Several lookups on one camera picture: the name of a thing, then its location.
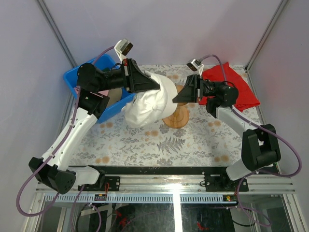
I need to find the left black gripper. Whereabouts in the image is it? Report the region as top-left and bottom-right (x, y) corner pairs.
(96, 57), (160, 92)

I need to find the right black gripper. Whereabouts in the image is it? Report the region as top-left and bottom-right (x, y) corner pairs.
(172, 75), (225, 103)

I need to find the wooden hat stand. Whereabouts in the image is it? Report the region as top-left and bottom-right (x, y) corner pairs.
(162, 83), (190, 129)

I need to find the white cap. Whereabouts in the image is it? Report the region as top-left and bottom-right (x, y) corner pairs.
(122, 71), (178, 128)

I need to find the red cloth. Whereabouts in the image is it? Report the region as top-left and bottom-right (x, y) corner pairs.
(202, 62), (260, 112)

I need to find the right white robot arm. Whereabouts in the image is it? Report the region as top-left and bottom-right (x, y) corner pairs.
(173, 74), (281, 191)

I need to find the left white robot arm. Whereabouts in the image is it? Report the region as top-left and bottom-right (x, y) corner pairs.
(28, 58), (160, 194)

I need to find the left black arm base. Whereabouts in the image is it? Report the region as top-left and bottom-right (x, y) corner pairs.
(94, 174), (121, 192)

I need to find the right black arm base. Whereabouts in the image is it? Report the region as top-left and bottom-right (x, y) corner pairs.
(204, 173), (240, 192)

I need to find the khaki cap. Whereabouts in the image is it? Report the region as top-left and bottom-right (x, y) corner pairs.
(107, 88), (122, 108)

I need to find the pink cap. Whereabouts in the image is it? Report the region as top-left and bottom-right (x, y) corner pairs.
(73, 87), (109, 97)

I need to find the blue plastic bin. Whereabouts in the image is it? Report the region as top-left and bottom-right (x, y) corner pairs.
(63, 54), (135, 123)

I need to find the floral table mat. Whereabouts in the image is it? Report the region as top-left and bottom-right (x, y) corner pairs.
(69, 64), (256, 168)

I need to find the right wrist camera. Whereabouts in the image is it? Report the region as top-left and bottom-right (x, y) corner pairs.
(186, 58), (204, 76)

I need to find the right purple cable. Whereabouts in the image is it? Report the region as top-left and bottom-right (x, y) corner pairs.
(197, 54), (303, 227)

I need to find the purple cable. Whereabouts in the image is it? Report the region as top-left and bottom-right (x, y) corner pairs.
(197, 54), (303, 227)
(16, 45), (116, 232)

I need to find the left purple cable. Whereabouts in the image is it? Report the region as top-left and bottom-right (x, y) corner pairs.
(16, 45), (116, 232)

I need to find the aluminium rail frame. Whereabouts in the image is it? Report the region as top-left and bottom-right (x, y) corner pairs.
(29, 165), (309, 232)

